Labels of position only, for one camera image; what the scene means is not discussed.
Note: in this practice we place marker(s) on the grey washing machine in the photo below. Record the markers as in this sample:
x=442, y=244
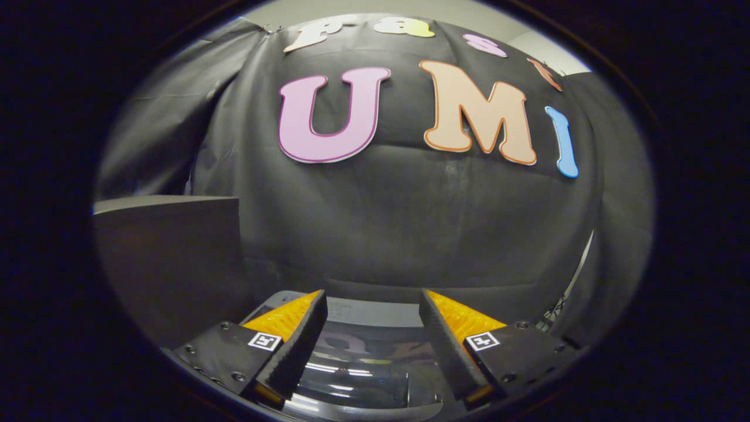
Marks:
x=375, y=312

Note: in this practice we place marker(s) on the grey white cabinet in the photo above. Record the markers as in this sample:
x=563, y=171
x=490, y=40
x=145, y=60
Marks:
x=170, y=264

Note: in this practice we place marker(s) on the dark washing machine lid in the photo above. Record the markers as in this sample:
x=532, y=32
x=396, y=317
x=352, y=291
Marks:
x=363, y=378

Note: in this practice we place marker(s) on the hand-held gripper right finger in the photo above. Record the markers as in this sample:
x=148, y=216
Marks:
x=445, y=346

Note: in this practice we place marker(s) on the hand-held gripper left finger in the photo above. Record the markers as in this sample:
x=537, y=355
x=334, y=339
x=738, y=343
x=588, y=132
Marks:
x=293, y=351

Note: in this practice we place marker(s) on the black backdrop cloth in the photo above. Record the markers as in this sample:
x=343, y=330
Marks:
x=398, y=223

